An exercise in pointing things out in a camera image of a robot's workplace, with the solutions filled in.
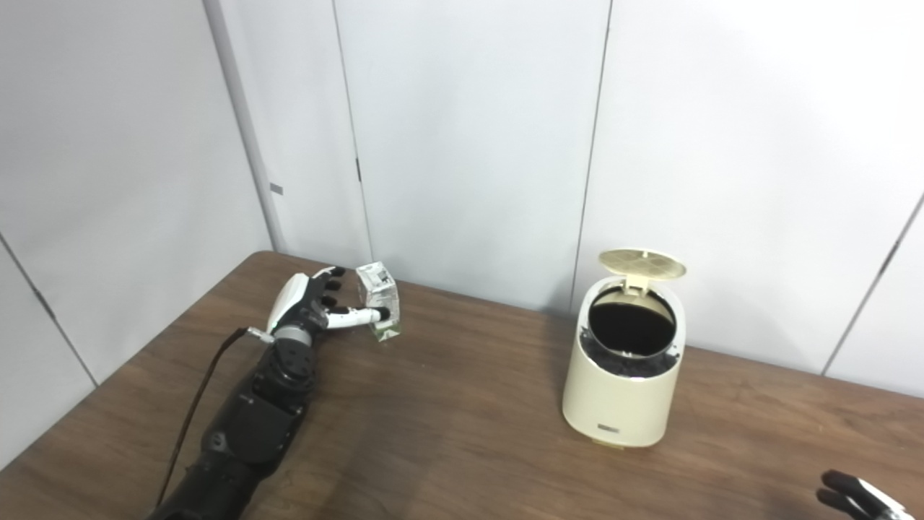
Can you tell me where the cream-colored bin body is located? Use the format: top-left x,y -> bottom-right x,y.
562,274 -> 685,450

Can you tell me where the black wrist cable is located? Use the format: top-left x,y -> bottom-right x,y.
155,327 -> 275,508

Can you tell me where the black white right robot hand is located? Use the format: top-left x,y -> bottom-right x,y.
816,469 -> 918,520

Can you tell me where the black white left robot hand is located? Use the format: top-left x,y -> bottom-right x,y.
267,266 -> 391,344

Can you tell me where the cream round bin lid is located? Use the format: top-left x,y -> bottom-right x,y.
599,248 -> 687,294

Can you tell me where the white green milk carton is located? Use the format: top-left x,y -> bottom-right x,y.
355,262 -> 401,343

